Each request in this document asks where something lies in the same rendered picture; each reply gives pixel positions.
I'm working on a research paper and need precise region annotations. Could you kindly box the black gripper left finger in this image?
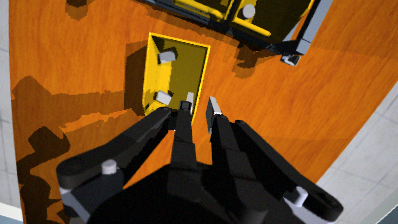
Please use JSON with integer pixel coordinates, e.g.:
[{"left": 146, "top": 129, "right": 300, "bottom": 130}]
[{"left": 56, "top": 92, "right": 201, "bottom": 223}]

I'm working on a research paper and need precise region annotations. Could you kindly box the grey disc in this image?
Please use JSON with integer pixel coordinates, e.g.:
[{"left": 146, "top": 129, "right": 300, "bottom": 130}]
[{"left": 241, "top": 4, "right": 255, "bottom": 19}]

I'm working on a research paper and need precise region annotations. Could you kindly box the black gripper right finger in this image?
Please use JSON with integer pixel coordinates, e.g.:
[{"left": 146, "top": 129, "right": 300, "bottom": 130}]
[{"left": 205, "top": 96, "right": 344, "bottom": 224}]

